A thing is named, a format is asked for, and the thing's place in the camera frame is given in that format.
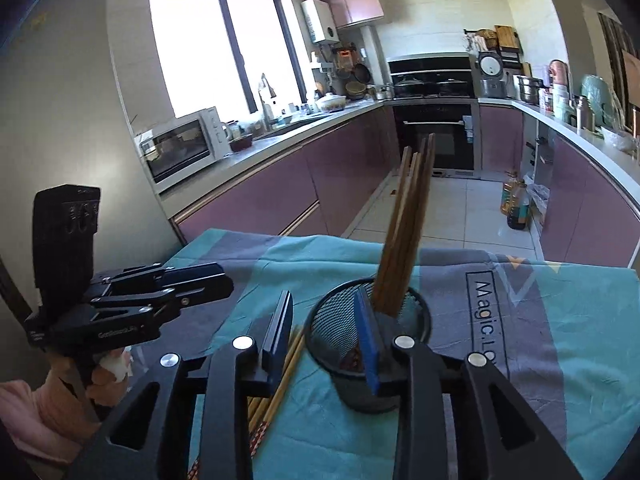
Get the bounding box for steel vacuum bottle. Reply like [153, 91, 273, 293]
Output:
[572, 95, 596, 131]

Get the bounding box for metal kitchen faucet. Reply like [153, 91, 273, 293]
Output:
[257, 73, 277, 131]

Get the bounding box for white plastic trash bag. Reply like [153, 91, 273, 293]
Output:
[525, 180, 551, 226]

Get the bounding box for kitchen window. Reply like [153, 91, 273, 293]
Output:
[148, 0, 307, 121]

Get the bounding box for teal appliance cover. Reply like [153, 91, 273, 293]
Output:
[580, 74, 623, 131]

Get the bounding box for yellow cooking oil bottle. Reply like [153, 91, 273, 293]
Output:
[501, 180, 521, 216]

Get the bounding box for white plastic container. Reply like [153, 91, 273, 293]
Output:
[551, 85, 571, 116]

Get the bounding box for white gas water heater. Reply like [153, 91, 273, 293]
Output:
[301, 0, 339, 44]

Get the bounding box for clear plastic bag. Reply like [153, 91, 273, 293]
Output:
[600, 126, 640, 153]

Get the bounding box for white casserole pot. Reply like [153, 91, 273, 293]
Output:
[316, 92, 347, 112]

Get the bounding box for white microwave oven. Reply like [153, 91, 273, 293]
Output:
[137, 106, 233, 196]

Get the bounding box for grey rice cooker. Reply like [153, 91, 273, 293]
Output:
[475, 51, 512, 98]

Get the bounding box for pink base cabinets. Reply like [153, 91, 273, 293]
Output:
[477, 102, 640, 268]
[170, 105, 401, 246]

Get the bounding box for black mesh utensil holder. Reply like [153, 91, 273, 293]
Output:
[305, 276, 432, 413]

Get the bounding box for black range hood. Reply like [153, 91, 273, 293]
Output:
[387, 54, 476, 86]

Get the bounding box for pink wall cabinet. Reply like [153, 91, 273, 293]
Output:
[315, 0, 385, 29]

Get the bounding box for grey refrigerator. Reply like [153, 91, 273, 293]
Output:
[0, 0, 183, 411]

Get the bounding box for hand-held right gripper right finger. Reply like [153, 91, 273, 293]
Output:
[353, 290, 583, 480]

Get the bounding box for bunch of brown chopsticks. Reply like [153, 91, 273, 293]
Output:
[372, 133, 436, 321]

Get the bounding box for black built-in oven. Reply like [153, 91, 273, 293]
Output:
[392, 100, 476, 172]

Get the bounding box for teal grey printed tablecloth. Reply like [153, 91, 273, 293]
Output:
[125, 228, 640, 480]

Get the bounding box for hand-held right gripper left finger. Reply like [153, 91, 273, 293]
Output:
[65, 290, 294, 480]

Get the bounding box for pink thermos jug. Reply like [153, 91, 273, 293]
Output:
[548, 59, 571, 91]

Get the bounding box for person's left forearm pink sleeve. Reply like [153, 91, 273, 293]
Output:
[0, 379, 103, 461]

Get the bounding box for person's left hand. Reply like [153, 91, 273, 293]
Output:
[47, 347, 135, 411]

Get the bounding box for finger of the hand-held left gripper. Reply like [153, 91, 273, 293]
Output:
[92, 261, 234, 307]
[90, 288, 189, 324]

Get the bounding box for dark sauce bottle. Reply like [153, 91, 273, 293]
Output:
[507, 185, 531, 231]

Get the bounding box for stainless steel stockpot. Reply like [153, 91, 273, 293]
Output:
[515, 75, 544, 106]

